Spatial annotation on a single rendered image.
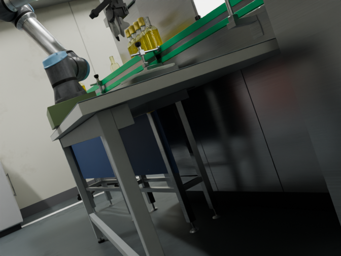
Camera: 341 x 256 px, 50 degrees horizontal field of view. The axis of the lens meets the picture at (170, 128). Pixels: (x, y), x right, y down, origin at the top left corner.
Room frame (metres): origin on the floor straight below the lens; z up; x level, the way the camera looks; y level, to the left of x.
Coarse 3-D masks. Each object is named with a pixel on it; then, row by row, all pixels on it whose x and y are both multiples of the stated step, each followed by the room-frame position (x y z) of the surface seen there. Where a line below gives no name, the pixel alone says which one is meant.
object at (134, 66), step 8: (136, 56) 1.88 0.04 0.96; (128, 64) 1.96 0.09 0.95; (136, 64) 1.91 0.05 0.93; (120, 72) 2.07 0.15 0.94; (128, 72) 2.00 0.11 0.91; (136, 72) 1.92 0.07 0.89; (104, 80) 2.27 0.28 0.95; (112, 80) 2.19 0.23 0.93; (120, 80) 2.10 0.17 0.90; (96, 88) 2.40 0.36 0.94; (104, 88) 2.31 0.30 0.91; (112, 88) 2.22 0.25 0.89
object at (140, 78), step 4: (168, 68) 1.62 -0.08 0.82; (172, 68) 1.63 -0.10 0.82; (176, 68) 1.64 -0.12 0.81; (152, 72) 1.58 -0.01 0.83; (156, 72) 1.59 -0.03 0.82; (160, 72) 1.60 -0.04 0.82; (164, 72) 1.61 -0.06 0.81; (168, 72) 1.62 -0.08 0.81; (140, 76) 1.55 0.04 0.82; (144, 76) 1.56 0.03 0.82; (148, 76) 1.57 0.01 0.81; (152, 76) 1.58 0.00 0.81; (132, 80) 1.57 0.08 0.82; (136, 80) 1.54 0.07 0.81; (140, 80) 1.54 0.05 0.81; (124, 84) 1.64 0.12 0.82; (128, 84) 1.61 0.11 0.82
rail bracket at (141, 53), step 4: (136, 44) 1.79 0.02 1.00; (140, 44) 1.80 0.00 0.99; (140, 48) 1.80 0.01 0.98; (156, 48) 1.85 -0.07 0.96; (140, 52) 1.79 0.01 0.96; (144, 52) 1.80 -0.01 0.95; (148, 52) 1.82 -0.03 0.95; (132, 56) 1.78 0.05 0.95; (140, 56) 1.81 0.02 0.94; (144, 60) 1.80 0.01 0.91; (144, 64) 1.79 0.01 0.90; (148, 64) 1.80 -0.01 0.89
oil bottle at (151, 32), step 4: (148, 28) 1.91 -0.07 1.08; (152, 28) 1.92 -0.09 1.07; (156, 28) 1.93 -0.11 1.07; (148, 32) 1.92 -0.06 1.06; (152, 32) 1.92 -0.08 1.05; (156, 32) 1.93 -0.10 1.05; (148, 36) 1.93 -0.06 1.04; (152, 36) 1.91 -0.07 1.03; (156, 36) 1.92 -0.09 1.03; (148, 40) 1.94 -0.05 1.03; (152, 40) 1.91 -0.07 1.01; (156, 40) 1.92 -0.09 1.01; (160, 40) 1.93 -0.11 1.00; (148, 44) 1.95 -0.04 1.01; (152, 44) 1.92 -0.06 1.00; (156, 44) 1.92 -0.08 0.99; (160, 44) 1.93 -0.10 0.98; (152, 48) 1.93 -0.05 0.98
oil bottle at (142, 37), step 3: (144, 30) 1.97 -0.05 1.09; (141, 33) 1.98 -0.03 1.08; (144, 33) 1.96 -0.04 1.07; (141, 36) 1.99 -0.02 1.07; (144, 36) 1.96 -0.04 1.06; (141, 39) 2.00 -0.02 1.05; (144, 39) 1.97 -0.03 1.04; (144, 42) 1.98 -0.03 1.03; (147, 42) 1.96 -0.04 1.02; (144, 45) 1.99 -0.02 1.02; (147, 45) 1.97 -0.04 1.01; (144, 48) 2.00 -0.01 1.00; (147, 48) 1.97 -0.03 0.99
